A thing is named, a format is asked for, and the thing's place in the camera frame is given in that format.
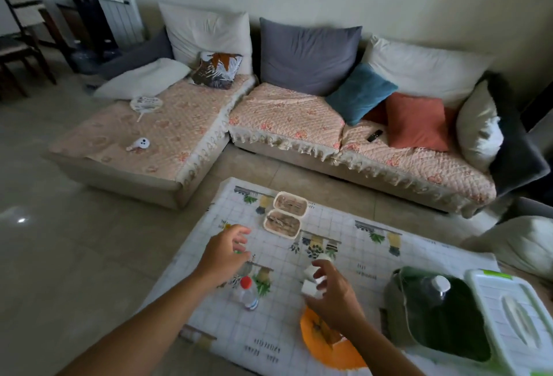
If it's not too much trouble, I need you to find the white printed tablecloth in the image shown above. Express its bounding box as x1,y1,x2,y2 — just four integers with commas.
138,177,502,376

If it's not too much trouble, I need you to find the orange plastic plate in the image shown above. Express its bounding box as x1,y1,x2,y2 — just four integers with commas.
299,305,368,371

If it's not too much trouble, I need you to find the cream cushion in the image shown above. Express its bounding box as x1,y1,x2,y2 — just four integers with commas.
456,79,504,173

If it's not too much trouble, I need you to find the small white tray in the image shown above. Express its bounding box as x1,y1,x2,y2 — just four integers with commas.
272,191,309,218
263,209,302,240

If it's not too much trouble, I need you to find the person's left forearm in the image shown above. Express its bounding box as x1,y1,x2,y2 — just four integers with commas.
56,272,217,376

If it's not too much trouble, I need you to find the person's right hand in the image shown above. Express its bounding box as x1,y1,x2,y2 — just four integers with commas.
302,259,368,340

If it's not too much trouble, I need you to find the grey armchair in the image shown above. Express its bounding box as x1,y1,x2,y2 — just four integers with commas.
460,196,553,282

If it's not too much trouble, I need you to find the grey pillow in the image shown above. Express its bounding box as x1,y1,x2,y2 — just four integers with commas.
97,28,173,81

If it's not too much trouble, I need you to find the tall white radiator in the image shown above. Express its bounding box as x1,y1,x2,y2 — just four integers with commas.
79,0,146,51

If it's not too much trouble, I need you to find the person's left hand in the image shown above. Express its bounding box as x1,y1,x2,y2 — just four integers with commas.
194,224,253,290

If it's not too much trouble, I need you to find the coral cushion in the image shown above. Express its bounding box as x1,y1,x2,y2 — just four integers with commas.
385,93,450,153

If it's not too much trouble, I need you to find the clear bottle with white cap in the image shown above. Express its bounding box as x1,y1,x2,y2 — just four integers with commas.
416,274,452,307

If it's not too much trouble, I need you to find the large water jug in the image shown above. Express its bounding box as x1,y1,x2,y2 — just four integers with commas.
71,41,103,75

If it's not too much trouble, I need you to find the white pillow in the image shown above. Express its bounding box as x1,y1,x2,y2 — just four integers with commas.
93,58,192,100

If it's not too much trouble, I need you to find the dark wooden table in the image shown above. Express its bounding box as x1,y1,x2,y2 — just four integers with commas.
138,177,502,376

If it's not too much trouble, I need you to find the white armchair cushion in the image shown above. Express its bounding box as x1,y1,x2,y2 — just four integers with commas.
460,215,553,279

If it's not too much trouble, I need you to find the teal cushion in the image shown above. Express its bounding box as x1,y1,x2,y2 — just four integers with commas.
324,62,398,127

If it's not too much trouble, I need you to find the white lid with green clips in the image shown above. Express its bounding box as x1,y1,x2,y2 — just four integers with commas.
464,268,553,376

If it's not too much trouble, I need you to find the green plastic basket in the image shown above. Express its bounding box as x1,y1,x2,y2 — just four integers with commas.
384,265,493,363

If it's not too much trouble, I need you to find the dark grey cushion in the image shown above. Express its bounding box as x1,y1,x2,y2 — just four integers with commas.
259,17,363,97

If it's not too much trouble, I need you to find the clear bottle with red cap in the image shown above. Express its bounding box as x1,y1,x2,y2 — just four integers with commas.
235,275,260,312

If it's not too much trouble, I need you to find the leaf patterned cushion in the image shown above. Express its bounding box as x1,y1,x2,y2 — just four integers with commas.
191,51,244,90

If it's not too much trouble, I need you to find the round white hand fan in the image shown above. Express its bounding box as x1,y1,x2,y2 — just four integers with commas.
129,96,164,123

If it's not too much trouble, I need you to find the grey beige sofa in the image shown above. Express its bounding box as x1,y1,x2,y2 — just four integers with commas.
47,2,552,219

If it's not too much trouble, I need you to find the pink quilted sofa cover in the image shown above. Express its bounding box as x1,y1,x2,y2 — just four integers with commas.
332,120,498,217
48,74,256,184
228,82,346,161

